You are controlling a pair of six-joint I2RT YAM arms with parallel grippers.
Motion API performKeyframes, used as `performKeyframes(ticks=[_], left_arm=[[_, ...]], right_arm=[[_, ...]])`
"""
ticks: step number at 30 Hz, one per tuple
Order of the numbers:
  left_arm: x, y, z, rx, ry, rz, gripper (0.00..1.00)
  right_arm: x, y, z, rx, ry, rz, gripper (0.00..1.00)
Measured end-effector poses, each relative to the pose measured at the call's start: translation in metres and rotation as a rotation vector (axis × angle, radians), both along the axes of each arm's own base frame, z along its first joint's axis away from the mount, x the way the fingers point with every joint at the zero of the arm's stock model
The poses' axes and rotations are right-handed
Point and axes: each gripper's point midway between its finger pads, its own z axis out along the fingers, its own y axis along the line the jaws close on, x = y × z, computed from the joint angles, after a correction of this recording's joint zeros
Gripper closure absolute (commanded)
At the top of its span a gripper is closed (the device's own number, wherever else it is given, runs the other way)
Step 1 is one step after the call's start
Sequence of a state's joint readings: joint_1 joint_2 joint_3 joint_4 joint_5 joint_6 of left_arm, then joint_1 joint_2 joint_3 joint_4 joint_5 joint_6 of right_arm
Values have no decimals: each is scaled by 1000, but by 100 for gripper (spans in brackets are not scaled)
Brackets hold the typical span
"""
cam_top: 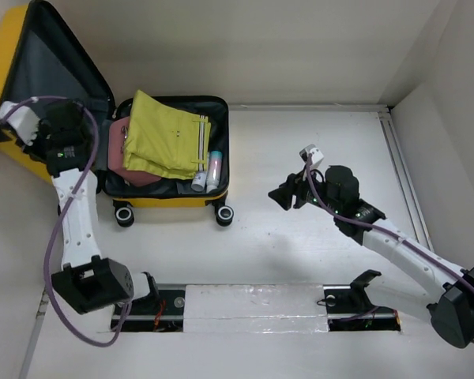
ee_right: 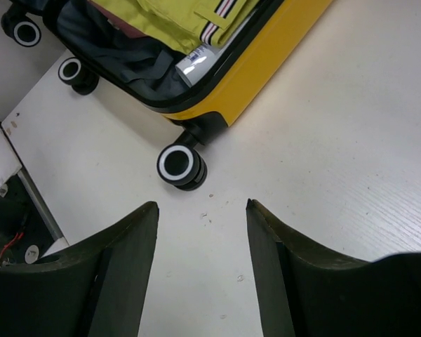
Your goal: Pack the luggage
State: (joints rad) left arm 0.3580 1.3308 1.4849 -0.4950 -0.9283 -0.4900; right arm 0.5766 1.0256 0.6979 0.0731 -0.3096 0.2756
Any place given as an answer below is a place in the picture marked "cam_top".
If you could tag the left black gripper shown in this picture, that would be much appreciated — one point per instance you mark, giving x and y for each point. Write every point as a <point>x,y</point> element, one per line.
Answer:
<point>35,148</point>

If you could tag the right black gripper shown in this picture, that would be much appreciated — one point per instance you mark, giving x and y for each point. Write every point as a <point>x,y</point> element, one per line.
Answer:
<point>284,193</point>

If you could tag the white spray bottle blue text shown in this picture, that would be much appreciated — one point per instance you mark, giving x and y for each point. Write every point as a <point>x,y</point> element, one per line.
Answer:
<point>199,181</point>

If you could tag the yellow-green shorts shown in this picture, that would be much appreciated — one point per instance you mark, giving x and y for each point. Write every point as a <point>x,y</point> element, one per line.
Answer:
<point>165,141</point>

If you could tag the yellow hard-shell suitcase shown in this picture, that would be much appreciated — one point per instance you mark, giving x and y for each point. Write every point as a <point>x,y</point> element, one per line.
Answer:
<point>41,57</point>

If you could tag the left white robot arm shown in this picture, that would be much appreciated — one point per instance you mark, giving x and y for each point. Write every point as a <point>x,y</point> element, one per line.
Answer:
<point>87,280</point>

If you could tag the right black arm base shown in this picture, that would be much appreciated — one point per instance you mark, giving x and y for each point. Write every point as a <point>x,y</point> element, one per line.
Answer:
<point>349,309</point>

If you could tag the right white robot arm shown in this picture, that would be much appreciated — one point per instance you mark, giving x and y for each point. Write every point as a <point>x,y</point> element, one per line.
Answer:
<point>446,300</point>

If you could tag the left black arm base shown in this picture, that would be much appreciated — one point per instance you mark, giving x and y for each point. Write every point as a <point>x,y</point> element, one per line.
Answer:
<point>165,315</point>

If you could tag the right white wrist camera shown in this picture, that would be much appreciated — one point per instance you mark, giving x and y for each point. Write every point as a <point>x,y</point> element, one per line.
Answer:
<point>312,154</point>

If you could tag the pink box with handle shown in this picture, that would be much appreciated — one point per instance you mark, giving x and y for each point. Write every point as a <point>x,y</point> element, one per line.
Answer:
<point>118,132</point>

